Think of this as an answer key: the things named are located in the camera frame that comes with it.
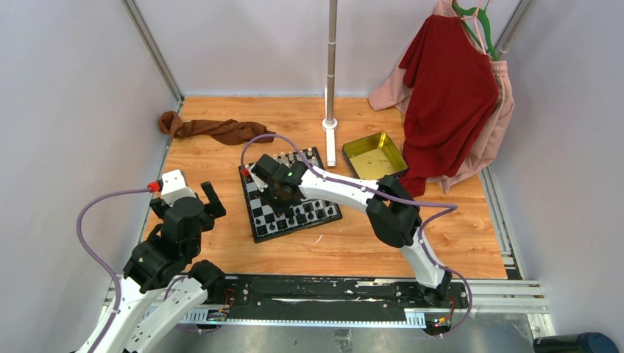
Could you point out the gold metal tin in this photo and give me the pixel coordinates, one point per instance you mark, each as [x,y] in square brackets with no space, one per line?
[373,157]

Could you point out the brown cloth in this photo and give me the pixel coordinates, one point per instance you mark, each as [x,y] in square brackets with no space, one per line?
[230,132]

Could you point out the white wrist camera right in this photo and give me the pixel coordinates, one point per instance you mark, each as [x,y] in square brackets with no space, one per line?
[260,184]

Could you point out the metal pole with base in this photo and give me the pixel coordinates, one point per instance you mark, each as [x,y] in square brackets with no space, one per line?
[330,123]

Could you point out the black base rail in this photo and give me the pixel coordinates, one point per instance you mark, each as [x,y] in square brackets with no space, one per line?
[302,298]

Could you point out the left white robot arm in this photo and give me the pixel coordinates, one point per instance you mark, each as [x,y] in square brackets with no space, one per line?
[154,293]

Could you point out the green hanger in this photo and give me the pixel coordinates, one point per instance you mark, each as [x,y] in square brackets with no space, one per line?
[482,26]

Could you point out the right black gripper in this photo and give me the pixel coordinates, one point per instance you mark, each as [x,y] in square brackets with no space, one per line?
[279,209]

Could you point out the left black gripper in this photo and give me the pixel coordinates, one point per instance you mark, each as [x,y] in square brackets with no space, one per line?
[214,207]

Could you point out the red shirt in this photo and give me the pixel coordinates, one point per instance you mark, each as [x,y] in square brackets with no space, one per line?
[453,94]

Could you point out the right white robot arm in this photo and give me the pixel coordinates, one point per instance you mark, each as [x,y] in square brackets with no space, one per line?
[392,212]

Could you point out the pink garment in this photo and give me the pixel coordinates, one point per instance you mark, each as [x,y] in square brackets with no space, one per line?
[393,93]

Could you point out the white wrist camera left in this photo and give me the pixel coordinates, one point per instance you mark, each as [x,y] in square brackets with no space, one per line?
[174,187]

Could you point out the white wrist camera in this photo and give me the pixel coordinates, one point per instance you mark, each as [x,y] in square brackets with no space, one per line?
[174,187]
[260,184]

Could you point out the dark blue object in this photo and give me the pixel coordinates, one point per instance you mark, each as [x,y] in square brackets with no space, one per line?
[586,342]

